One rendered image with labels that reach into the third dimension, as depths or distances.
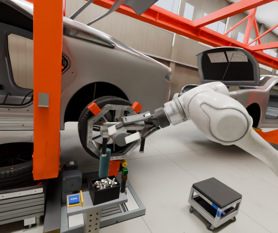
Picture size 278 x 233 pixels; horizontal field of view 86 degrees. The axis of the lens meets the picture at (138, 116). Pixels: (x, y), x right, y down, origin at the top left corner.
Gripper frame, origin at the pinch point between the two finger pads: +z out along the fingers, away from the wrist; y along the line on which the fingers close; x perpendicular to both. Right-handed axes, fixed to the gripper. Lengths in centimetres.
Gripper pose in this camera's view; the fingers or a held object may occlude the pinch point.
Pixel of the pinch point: (120, 135)
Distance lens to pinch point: 61.4
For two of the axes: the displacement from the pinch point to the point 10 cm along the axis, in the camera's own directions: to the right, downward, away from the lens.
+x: 2.5, 8.4, -4.9
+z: -8.9, 4.0, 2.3
